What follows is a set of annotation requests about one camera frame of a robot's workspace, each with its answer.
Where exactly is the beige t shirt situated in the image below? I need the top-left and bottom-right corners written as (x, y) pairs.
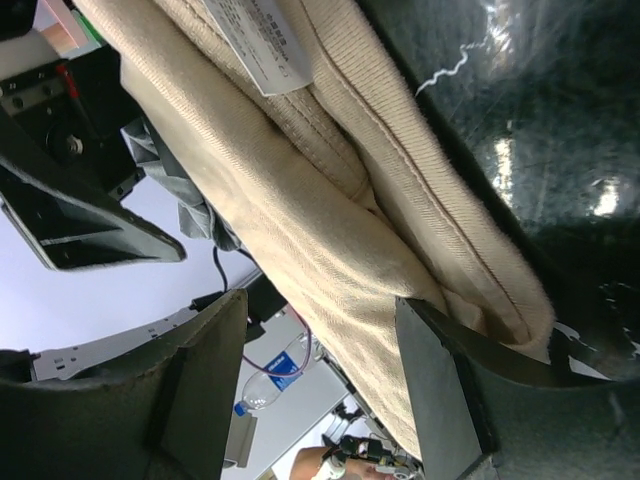
top-left (79, 1), bottom-right (554, 455)

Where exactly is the person in background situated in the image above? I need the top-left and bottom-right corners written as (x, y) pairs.
top-left (289, 435), bottom-right (424, 480)

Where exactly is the clear plastic water bottle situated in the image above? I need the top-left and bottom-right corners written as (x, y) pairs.
top-left (234, 332), bottom-right (322, 416)

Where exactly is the green board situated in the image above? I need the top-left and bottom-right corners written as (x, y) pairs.
top-left (71, 8), bottom-right (106, 47)

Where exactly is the pink tiered shelf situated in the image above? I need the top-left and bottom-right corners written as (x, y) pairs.
top-left (34, 0), bottom-right (90, 56)

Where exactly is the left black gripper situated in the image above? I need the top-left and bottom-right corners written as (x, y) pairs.
top-left (1, 49), bottom-right (186, 270)

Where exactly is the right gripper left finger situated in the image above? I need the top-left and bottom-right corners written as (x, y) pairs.
top-left (1, 290), bottom-right (248, 479)

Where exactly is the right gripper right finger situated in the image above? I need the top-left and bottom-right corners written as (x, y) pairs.
top-left (395, 298), bottom-right (639, 479)

